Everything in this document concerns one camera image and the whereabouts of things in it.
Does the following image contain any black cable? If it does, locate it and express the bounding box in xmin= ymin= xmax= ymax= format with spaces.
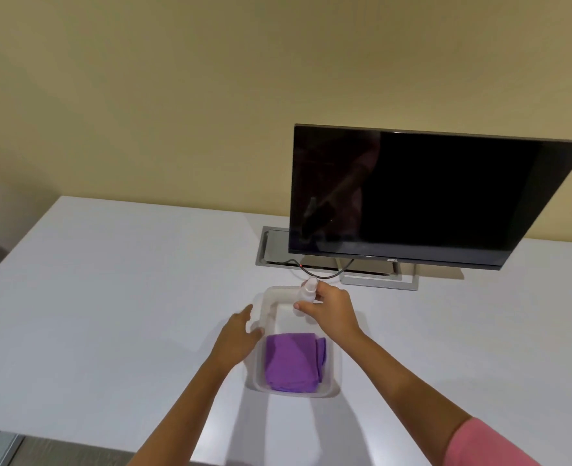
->
xmin=281 ymin=258 xmax=356 ymax=280

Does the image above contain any grey desk cable box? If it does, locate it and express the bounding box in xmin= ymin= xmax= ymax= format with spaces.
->
xmin=255 ymin=225 xmax=345 ymax=275

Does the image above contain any clear plastic container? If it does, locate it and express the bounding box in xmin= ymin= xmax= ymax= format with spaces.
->
xmin=246 ymin=285 xmax=343 ymax=399

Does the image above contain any person's left forearm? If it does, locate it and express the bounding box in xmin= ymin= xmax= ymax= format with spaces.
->
xmin=125 ymin=356 xmax=233 ymax=466

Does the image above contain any pink shirt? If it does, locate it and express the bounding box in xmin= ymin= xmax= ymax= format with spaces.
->
xmin=443 ymin=417 xmax=542 ymax=466

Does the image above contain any person's right hand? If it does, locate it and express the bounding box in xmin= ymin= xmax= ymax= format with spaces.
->
xmin=293 ymin=281 xmax=362 ymax=343

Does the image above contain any black Dell monitor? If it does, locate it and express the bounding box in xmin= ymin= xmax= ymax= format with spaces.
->
xmin=287 ymin=123 xmax=572 ymax=271

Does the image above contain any person's right forearm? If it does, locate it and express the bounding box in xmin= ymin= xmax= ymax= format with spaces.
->
xmin=334 ymin=328 xmax=474 ymax=466

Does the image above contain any small white spray bottle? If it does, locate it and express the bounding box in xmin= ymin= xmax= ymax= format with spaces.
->
xmin=293 ymin=278 xmax=320 ymax=316

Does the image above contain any person's left hand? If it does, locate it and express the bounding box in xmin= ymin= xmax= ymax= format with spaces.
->
xmin=207 ymin=304 xmax=265 ymax=372

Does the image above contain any purple microfiber cloth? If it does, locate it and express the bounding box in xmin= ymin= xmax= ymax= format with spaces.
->
xmin=264 ymin=332 xmax=327 ymax=394

